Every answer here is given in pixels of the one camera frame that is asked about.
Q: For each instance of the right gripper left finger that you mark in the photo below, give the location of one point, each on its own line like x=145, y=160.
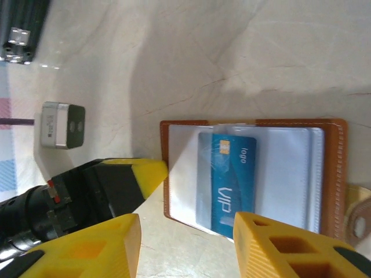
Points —
x=87, y=255

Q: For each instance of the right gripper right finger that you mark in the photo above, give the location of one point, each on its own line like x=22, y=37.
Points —
x=290, y=255

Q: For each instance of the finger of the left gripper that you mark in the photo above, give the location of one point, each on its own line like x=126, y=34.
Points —
x=145, y=176

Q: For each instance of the blue VIP credit card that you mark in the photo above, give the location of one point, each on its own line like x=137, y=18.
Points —
x=232, y=173

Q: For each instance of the brown leather card holder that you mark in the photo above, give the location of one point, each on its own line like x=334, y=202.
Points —
x=330, y=173

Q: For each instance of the black hard case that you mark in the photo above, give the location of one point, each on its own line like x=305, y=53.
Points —
x=37, y=17

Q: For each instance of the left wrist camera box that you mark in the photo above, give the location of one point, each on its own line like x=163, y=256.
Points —
x=62, y=124

